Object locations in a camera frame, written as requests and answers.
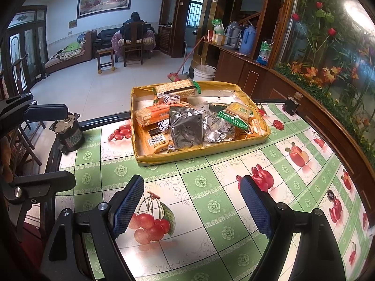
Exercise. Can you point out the yellow-green cracker packet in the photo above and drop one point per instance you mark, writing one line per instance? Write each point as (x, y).
(235, 116)

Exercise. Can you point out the brown chaise sofa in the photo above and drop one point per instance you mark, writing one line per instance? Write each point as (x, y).
(70, 57)

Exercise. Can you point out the framed wall painting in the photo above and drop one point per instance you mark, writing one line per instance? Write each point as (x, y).
(104, 0)

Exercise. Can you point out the clear wrapper dark snack packet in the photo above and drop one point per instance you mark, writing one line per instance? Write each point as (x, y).
(218, 130)

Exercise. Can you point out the green fruit-print tablecloth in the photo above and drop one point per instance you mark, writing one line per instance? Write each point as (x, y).
(205, 210)

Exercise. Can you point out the glass panel door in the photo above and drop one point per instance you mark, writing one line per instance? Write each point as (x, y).
(26, 41)

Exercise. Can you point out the small white packet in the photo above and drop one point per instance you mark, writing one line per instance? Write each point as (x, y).
(170, 98)

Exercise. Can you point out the orange-white cardboard box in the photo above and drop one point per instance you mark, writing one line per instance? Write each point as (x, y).
(215, 38)

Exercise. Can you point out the small electric motor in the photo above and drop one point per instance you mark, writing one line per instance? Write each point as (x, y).
(68, 134)

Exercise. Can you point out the dark green snack packet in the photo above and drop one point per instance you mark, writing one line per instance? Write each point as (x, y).
(218, 106)

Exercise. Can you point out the orange-label clear cracker packet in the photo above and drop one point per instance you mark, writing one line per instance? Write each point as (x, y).
(155, 114)

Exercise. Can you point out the blue thermos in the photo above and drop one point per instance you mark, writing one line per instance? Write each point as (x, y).
(249, 40)

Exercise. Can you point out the large silver foil packet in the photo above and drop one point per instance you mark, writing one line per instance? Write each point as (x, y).
(186, 130)

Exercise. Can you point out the long green cracker packet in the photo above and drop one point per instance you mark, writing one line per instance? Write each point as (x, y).
(178, 89)

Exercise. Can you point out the wooden cabinet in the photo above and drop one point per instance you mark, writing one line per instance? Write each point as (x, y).
(255, 73)

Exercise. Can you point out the black sofa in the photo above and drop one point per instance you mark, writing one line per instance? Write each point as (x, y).
(107, 36)

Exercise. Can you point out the small dark corked jar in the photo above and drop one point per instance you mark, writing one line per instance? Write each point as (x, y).
(292, 104)

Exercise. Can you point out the white plastic bucket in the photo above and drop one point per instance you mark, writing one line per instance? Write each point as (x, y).
(204, 73)

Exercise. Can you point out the green bag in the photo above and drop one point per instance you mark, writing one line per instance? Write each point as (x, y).
(217, 26)

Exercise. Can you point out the artificial flower display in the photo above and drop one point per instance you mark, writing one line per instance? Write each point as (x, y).
(331, 35)

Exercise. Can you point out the barred window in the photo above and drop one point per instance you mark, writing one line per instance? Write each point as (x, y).
(195, 10)

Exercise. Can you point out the black-white candy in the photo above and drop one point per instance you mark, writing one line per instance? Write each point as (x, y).
(163, 127)

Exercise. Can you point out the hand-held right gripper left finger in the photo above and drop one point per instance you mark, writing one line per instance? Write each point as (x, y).
(127, 207)

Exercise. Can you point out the wooden chair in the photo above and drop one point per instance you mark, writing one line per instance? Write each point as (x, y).
(133, 49)

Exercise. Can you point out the wooden stool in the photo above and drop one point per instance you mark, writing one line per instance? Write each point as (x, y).
(105, 55)

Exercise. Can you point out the yellow cardboard tray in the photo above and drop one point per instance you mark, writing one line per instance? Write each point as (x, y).
(205, 155)

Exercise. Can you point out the orange snack packet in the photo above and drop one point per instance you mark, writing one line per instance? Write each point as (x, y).
(155, 142)
(253, 127)

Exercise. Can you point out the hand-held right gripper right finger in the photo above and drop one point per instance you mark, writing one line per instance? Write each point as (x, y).
(257, 207)

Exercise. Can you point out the table with patterned cloth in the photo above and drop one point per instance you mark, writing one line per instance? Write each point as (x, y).
(149, 41)

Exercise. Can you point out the broom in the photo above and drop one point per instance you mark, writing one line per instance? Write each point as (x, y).
(175, 76)

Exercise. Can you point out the grey thermos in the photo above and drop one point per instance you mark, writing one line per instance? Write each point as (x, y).
(232, 35)

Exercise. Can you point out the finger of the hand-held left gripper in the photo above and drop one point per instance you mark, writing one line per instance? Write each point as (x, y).
(44, 183)
(47, 111)

